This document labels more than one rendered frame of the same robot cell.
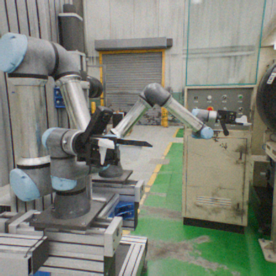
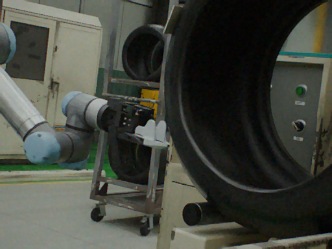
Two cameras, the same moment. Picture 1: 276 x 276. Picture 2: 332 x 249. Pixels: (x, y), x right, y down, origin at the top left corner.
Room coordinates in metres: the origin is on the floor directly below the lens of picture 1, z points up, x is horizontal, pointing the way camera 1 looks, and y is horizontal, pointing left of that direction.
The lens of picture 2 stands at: (0.28, -1.36, 1.13)
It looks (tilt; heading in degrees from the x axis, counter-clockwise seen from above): 3 degrees down; 28
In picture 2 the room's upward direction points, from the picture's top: 7 degrees clockwise
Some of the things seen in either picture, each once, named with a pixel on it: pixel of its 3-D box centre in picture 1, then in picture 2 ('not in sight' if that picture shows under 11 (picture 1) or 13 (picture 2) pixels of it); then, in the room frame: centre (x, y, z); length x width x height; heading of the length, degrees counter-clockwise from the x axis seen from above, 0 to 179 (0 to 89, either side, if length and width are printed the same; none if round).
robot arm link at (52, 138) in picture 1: (61, 141); not in sight; (0.77, 0.25, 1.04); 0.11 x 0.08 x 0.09; 52
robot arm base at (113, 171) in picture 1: (110, 166); not in sight; (1.45, 0.19, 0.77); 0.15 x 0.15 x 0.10
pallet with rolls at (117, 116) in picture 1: (119, 122); not in sight; (8.26, 0.76, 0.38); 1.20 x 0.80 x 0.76; 176
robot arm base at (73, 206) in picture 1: (71, 198); not in sight; (0.97, 0.29, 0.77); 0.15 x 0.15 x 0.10
